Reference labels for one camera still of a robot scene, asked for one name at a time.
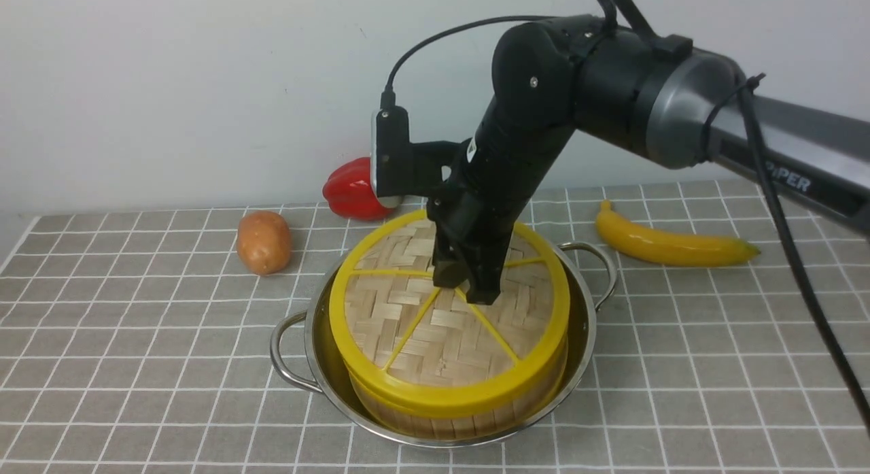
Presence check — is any red bell pepper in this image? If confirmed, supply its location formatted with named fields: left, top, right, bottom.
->
left=322, top=157, right=402, bottom=221

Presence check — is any yellow banana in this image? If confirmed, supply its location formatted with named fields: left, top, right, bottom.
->
left=595, top=199, right=761, bottom=267

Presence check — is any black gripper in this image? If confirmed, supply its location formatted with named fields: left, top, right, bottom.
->
left=427, top=137, right=538, bottom=305

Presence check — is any bamboo steamer basket yellow rim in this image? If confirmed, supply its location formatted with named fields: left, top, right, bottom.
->
left=348, top=339, right=569, bottom=441

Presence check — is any woven bamboo steamer lid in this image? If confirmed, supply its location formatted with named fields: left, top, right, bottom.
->
left=328, top=209, right=570, bottom=418

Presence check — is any stainless steel two-handled pot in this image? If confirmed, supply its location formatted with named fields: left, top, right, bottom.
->
left=269, top=241, right=619, bottom=450

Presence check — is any black camera cable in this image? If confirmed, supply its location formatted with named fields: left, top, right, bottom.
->
left=379, top=15, right=544, bottom=111

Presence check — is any brown potato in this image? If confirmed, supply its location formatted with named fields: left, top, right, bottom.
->
left=236, top=210, right=292, bottom=276

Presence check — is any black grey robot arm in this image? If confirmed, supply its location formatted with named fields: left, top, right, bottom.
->
left=427, top=16, right=869, bottom=305

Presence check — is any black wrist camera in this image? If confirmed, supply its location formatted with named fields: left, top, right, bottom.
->
left=370, top=105, right=468, bottom=201

